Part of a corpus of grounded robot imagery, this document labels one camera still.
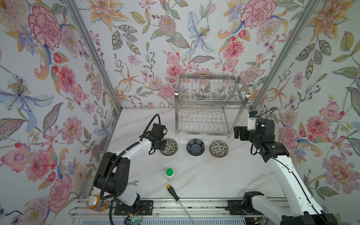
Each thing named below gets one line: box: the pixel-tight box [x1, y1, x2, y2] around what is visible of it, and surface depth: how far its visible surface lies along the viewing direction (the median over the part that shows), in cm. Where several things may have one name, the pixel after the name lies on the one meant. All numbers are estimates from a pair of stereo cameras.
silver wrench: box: [127, 180, 140, 187], surface depth 84 cm
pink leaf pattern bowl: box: [159, 138, 178, 157], surface depth 95 cm
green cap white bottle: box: [165, 167, 175, 182], surface depth 78 cm
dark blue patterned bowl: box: [186, 138, 205, 156], surface depth 95 cm
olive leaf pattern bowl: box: [209, 140, 229, 158], surface depth 95 cm
